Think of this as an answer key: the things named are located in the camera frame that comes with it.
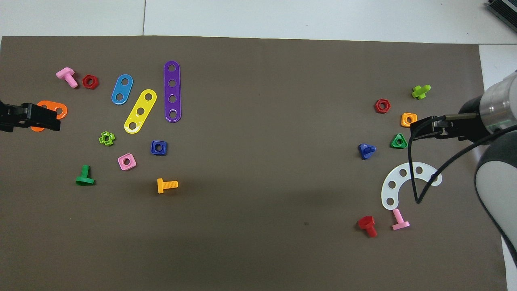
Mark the purple four-hole plate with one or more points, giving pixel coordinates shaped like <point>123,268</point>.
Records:
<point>172,91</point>

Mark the orange plastic screw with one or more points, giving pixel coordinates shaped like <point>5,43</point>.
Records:
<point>169,185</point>

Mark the white curved hole plate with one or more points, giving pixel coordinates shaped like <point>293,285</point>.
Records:
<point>397,178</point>

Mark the pink plastic screw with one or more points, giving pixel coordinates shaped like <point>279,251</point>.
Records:
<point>66,74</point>
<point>398,216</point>

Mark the green triangular plastic nut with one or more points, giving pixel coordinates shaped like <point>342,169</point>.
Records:
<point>394,144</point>

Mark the lime green cross nut left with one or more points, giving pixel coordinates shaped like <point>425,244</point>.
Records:
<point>420,93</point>

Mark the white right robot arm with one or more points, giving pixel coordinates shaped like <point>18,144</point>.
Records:
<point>501,182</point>

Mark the red hexagonal-head plastic screw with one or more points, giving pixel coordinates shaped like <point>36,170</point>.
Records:
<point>366,222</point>

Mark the orange square plastic nut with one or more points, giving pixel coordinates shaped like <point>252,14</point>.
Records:
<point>403,120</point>

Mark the blue two-hole plate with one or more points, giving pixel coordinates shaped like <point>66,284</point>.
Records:
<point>122,89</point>

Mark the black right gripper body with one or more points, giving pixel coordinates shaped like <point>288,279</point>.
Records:
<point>468,125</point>

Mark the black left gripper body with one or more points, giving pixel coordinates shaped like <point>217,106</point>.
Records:
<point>12,117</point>

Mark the blue square plastic nut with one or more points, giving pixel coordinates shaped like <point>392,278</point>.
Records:
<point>153,150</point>

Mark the blue triangular-head plastic screw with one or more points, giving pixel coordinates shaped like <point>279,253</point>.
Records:
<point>364,152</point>

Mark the yellow three-hole plate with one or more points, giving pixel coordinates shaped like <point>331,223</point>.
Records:
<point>144,104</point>

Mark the brown table mat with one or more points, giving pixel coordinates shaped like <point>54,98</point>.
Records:
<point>258,210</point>

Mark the dark green plastic screw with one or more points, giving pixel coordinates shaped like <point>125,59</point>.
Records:
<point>85,171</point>

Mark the pink square plastic nut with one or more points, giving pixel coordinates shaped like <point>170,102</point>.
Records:
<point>121,165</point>

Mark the lime green cross nut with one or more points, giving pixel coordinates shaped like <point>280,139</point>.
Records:
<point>420,93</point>
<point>102,140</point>

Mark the orange heart-shaped hole plate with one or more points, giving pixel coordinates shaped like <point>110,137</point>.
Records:
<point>50,105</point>

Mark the dark ribbed device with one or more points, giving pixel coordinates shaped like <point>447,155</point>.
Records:
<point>505,8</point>

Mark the red hexagonal plastic nut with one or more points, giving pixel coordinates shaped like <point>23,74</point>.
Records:
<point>84,81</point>
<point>377,106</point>

